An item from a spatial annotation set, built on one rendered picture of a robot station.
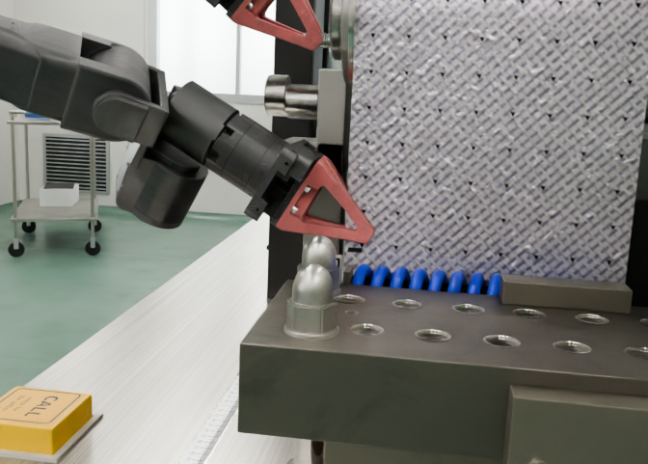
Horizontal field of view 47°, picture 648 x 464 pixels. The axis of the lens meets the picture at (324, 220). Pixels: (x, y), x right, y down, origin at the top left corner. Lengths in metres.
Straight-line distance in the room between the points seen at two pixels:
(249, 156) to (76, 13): 6.32
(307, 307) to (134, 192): 0.25
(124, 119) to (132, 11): 6.11
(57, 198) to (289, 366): 5.18
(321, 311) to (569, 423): 0.16
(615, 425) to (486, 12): 0.34
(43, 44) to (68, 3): 6.34
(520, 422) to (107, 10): 6.48
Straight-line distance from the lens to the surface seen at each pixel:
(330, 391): 0.47
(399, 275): 0.61
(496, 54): 0.63
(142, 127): 0.61
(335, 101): 0.70
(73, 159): 6.93
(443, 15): 0.63
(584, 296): 0.59
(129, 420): 0.68
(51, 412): 0.64
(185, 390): 0.73
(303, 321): 0.48
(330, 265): 0.57
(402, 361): 0.46
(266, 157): 0.62
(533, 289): 0.59
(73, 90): 0.61
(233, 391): 0.72
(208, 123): 0.63
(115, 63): 0.62
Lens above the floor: 1.19
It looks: 10 degrees down
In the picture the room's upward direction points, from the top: 2 degrees clockwise
